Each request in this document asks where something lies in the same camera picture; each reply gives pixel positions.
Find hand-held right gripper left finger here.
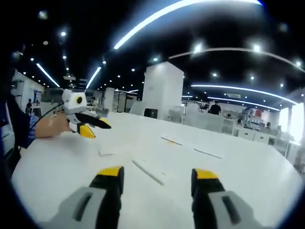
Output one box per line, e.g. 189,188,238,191
51,166,125,229

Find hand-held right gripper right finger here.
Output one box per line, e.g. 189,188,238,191
191,168,264,229

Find white socket holder plate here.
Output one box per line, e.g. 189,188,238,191
98,148,115,157

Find thin white socket holder strip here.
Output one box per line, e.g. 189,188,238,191
193,147,225,159

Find white socket holder cover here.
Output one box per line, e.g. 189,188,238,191
132,158,167,186

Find white socket holder panel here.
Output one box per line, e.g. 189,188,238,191
161,136,183,146

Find person's left hand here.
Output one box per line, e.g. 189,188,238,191
35,116,72,139

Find slim white pillar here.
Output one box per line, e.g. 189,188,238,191
104,87,115,113

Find short ceiling light strip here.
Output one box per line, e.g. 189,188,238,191
85,66,102,90
35,62,61,88

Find black box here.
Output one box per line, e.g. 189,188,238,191
144,108,158,118

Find person's blue shirt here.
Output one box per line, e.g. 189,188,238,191
0,69,27,172

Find large white square pillar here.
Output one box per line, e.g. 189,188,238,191
142,61,184,120

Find white mesh chair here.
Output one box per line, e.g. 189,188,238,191
168,108,183,124

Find white low cabinets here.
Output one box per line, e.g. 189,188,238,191
232,128,271,144

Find white partition row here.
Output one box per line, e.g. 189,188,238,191
182,112,224,132

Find curved ceiling light strip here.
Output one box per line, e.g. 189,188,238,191
206,96,281,112
190,83,298,105

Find long ceiling light strip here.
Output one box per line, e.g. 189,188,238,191
113,0,264,51

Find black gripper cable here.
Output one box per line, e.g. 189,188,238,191
14,102,65,156

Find blue wall poster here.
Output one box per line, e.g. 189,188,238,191
33,89,44,104

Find curved ceiling rail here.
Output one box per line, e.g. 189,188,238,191
168,47,300,72

